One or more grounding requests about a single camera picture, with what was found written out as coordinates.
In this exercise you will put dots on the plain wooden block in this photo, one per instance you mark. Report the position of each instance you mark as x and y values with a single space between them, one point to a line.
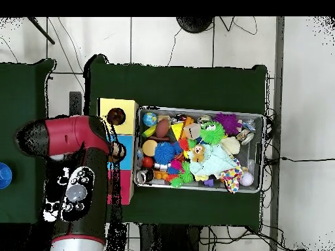
192 130

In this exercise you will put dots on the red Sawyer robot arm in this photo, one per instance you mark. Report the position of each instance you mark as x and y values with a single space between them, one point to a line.
73 136

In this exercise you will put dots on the purple spiky rubber toy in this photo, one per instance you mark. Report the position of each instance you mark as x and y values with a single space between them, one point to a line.
228 123

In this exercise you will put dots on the toy hamburger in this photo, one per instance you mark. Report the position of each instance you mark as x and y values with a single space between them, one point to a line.
149 147

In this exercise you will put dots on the round black stand base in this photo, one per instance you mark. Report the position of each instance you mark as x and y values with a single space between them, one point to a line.
195 24

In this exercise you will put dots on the wooden box with three holes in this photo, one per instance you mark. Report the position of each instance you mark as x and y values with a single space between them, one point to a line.
129 109

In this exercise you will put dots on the black rod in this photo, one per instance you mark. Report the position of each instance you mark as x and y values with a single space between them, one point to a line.
42 30

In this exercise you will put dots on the black and red soda can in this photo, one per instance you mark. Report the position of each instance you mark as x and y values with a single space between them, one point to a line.
144 175

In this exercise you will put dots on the blue round object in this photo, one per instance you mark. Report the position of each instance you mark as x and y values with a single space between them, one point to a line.
4 175

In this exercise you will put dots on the blue spiky rubber ball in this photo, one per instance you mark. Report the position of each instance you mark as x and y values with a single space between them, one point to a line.
164 153

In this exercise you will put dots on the small globe ball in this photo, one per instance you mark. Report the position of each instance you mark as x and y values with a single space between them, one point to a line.
149 119

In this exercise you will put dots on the white baseball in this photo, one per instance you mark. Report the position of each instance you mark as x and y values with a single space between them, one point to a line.
246 179

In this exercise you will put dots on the mint green knitted cloth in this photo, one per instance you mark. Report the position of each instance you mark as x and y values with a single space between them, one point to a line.
217 159

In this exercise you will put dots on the small brown football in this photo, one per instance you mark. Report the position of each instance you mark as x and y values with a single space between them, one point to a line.
162 128

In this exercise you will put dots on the shallow clear mesh bin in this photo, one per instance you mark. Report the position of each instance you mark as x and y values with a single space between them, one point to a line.
252 157

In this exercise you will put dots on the green spiky toy with eyes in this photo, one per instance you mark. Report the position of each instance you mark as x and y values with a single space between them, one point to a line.
213 133

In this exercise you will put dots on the black upright panel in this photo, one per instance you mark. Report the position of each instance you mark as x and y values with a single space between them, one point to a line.
75 103

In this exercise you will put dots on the doll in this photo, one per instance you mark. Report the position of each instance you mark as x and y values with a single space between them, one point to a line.
198 153

